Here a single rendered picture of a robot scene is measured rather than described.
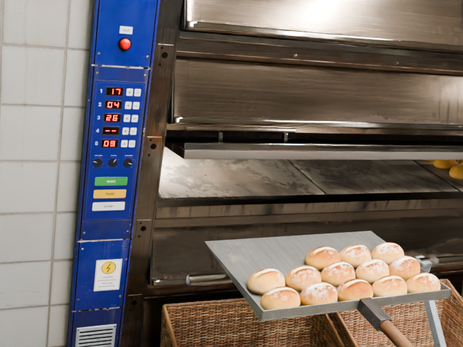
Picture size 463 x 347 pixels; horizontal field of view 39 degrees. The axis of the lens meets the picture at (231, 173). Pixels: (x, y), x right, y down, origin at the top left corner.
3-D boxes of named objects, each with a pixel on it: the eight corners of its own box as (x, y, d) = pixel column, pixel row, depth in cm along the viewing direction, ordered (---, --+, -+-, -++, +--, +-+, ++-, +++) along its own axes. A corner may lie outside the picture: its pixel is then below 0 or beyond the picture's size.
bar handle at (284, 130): (184, 147, 175) (182, 146, 176) (293, 148, 188) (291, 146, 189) (187, 125, 173) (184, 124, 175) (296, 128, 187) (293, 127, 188)
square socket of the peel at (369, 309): (389, 330, 153) (393, 318, 152) (376, 332, 151) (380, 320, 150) (368, 308, 160) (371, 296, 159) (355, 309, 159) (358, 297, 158)
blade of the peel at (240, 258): (448, 298, 171) (451, 289, 170) (260, 321, 148) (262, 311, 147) (371, 231, 201) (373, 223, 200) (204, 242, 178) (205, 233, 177)
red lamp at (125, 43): (117, 49, 165) (119, 25, 163) (130, 50, 166) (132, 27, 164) (118, 51, 164) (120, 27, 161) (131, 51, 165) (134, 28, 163)
